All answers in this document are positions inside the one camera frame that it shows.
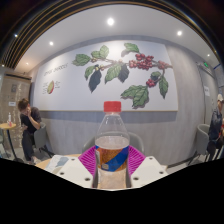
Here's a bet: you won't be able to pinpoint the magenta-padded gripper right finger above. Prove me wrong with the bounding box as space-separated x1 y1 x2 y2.
125 145 170 190

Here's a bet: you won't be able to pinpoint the small round wooden table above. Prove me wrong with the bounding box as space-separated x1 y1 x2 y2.
0 122 25 164

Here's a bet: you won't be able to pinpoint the round ceiling lights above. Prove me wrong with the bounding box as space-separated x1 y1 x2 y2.
12 17 212 60

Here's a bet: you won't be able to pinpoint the person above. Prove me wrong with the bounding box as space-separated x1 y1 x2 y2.
206 93 224 162
17 97 44 165

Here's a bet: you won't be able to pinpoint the coffee plant wall mural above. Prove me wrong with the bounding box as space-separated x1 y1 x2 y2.
31 39 180 113

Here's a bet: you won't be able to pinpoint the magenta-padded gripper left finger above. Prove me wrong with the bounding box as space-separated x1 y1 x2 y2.
53 145 100 190

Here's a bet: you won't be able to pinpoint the white paper sheet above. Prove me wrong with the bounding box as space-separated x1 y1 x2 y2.
43 154 71 175

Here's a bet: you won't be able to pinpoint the white wall notice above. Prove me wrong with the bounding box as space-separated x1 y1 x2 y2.
203 85 212 98

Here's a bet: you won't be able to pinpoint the light wooden cabinet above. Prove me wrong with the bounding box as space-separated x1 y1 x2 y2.
0 73 32 148

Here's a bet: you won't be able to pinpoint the clear red-capped drink bottle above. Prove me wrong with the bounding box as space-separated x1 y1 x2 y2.
94 100 131 191

